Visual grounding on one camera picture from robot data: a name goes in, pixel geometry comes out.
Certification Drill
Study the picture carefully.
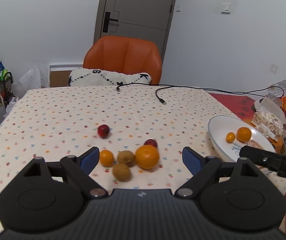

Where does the white black-patterned cushion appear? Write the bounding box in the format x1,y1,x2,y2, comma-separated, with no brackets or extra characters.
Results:
68,68,152,87

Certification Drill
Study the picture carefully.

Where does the wall socket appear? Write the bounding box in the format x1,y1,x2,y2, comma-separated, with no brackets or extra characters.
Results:
270,64,278,74

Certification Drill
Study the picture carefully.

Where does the brown longan fruit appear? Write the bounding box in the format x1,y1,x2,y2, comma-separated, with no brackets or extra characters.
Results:
117,150,135,167
112,163,132,181

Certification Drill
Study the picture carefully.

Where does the dark red fruit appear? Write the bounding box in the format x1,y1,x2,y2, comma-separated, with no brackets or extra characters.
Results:
144,139,158,148

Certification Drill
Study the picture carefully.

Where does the floral white tablecloth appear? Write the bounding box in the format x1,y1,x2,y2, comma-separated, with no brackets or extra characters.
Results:
0,85,238,232

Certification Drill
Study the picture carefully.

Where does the brown cardboard framed board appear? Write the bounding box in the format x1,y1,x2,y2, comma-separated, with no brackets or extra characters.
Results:
48,63,83,87

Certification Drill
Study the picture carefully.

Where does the black USB cable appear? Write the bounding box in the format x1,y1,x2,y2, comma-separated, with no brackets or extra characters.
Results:
116,82,285,105

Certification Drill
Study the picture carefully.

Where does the bag of white snacks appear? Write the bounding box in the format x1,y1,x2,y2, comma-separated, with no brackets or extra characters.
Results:
252,112,284,137

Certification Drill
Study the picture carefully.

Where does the small yellow-orange kumquat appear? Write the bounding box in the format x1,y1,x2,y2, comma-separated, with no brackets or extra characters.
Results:
226,132,235,144

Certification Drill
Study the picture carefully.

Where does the clear plastic bag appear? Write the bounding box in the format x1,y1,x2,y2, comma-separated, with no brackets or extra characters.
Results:
11,67,50,99

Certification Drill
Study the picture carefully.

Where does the pink wrapped snack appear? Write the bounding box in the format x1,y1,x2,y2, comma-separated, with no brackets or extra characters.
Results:
246,140,264,150

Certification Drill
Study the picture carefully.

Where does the red paper mat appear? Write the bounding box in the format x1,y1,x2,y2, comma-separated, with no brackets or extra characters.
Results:
210,93,255,124

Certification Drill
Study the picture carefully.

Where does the large orange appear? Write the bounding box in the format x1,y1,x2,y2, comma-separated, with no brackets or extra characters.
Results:
135,145,160,170

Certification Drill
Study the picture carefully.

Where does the orange leather chair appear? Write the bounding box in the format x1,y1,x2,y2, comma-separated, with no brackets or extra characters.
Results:
83,36,162,85

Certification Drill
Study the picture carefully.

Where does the grey door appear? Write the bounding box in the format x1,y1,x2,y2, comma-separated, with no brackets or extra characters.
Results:
94,0,176,58

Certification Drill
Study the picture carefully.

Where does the small round orange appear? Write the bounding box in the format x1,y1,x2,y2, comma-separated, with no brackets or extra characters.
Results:
100,150,114,167

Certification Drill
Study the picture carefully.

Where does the small white wall plate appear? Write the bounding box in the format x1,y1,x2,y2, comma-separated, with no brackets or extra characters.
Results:
176,4,182,12

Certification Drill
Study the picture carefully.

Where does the red plum fruit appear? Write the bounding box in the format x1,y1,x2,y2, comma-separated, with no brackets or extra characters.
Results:
97,124,110,139

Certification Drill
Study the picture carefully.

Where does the black metal shelf rack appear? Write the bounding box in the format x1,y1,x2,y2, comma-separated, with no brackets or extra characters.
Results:
0,72,13,105

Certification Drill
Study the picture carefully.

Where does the white light switch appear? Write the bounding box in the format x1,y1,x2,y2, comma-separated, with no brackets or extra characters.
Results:
220,3,232,15

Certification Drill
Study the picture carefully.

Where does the white plate blue rim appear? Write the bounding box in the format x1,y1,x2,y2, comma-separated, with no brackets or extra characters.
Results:
208,115,276,162

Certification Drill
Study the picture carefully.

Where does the orange tangerine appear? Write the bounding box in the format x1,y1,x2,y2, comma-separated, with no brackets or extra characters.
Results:
236,127,252,142

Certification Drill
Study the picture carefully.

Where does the black door handle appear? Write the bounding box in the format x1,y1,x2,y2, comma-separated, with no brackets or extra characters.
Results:
102,11,119,33

